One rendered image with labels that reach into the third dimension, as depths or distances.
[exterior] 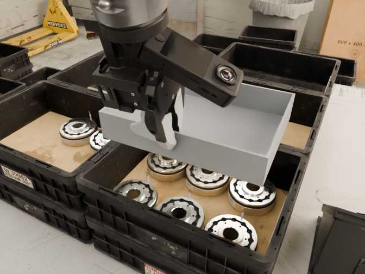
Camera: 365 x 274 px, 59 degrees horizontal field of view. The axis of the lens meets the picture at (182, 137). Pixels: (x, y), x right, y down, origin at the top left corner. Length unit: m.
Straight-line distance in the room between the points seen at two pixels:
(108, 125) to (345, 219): 0.44
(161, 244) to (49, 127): 0.55
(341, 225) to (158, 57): 0.46
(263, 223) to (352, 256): 0.17
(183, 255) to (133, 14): 0.45
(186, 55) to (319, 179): 0.77
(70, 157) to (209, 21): 3.24
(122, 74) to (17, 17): 4.27
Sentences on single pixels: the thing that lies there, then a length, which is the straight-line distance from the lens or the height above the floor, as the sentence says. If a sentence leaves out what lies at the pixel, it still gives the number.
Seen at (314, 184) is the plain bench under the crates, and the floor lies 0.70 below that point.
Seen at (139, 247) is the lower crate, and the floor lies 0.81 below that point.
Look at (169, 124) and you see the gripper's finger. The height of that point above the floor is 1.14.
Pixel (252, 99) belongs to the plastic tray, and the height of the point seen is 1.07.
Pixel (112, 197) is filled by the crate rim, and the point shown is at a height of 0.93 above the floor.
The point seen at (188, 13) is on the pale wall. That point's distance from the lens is 4.00.
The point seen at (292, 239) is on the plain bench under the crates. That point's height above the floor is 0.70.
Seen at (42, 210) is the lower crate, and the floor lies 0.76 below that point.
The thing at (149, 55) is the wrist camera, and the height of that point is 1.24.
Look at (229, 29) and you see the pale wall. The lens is 3.89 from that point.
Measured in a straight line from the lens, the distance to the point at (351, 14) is 3.48.
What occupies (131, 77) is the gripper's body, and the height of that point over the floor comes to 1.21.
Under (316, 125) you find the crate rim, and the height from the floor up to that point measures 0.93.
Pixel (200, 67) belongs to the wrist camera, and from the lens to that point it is 0.35.
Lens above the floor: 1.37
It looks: 36 degrees down
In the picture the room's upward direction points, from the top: straight up
